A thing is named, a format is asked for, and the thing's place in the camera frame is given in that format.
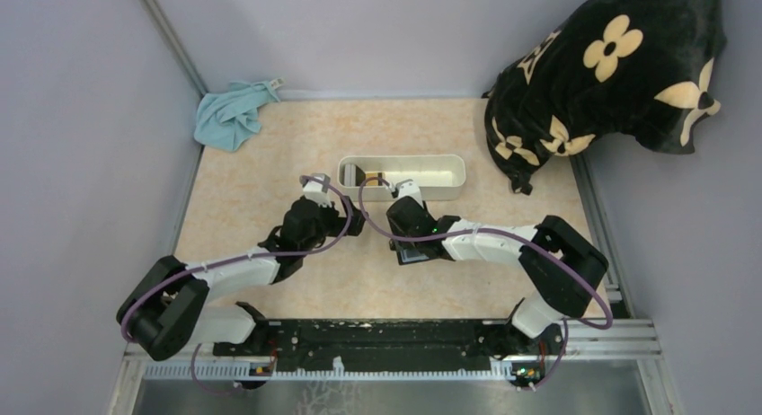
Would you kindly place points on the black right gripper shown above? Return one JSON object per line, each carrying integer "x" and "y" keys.
{"x": 399, "y": 213}

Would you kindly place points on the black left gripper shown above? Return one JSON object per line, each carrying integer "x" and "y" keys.
{"x": 332, "y": 216}

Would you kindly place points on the grey credit card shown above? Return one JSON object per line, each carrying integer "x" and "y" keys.
{"x": 411, "y": 256}

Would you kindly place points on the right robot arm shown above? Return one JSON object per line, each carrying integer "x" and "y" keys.
{"x": 563, "y": 266}

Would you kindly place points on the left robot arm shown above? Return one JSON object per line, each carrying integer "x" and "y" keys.
{"x": 171, "y": 307}

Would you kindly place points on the white plastic tray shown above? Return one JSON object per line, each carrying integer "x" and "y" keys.
{"x": 440, "y": 177}

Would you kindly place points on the teal cloth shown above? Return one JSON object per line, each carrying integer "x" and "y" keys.
{"x": 224, "y": 121}

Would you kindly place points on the black floral blanket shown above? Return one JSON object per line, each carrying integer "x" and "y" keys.
{"x": 640, "y": 68}

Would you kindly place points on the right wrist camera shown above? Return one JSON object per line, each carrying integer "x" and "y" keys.
{"x": 408, "y": 189}

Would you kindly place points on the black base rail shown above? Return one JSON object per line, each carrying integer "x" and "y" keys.
{"x": 385, "y": 346}

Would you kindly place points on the aluminium frame rail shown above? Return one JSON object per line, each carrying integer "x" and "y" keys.
{"x": 626, "y": 340}

